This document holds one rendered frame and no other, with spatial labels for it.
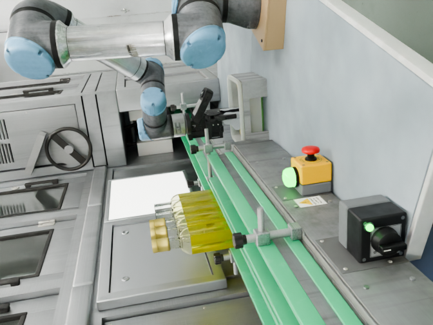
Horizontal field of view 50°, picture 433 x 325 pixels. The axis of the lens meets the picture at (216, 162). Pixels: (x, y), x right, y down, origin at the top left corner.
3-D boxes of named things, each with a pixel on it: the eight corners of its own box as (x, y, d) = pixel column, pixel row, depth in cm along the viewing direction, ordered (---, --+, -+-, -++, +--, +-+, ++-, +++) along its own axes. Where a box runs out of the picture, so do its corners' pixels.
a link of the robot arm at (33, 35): (221, -5, 118) (1, 7, 114) (229, 35, 110) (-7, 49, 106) (220, 32, 128) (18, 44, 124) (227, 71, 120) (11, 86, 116)
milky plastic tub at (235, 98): (254, 134, 166) (230, 137, 165) (250, 71, 159) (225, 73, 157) (268, 147, 150) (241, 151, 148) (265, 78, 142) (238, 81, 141)
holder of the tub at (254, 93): (256, 148, 167) (235, 151, 166) (252, 71, 158) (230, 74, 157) (270, 162, 152) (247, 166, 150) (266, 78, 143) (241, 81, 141)
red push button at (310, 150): (299, 159, 104) (298, 145, 103) (316, 157, 105) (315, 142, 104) (305, 165, 101) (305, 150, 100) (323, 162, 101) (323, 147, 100)
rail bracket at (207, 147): (231, 175, 149) (192, 180, 147) (227, 124, 143) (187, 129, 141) (233, 178, 146) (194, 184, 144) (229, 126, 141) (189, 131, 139)
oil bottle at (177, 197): (237, 200, 147) (170, 211, 144) (236, 184, 145) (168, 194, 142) (241, 207, 142) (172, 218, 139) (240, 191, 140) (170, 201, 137)
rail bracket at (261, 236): (298, 231, 90) (231, 242, 88) (297, 196, 88) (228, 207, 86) (305, 241, 87) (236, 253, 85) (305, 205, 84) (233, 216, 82)
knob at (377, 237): (395, 249, 75) (407, 259, 72) (370, 253, 74) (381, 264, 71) (397, 224, 73) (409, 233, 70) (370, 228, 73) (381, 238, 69)
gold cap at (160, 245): (170, 250, 116) (153, 253, 116) (170, 251, 120) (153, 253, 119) (168, 236, 117) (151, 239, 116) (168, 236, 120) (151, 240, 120)
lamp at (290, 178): (292, 182, 106) (280, 184, 106) (292, 164, 105) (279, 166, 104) (299, 189, 102) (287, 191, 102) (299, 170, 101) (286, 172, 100)
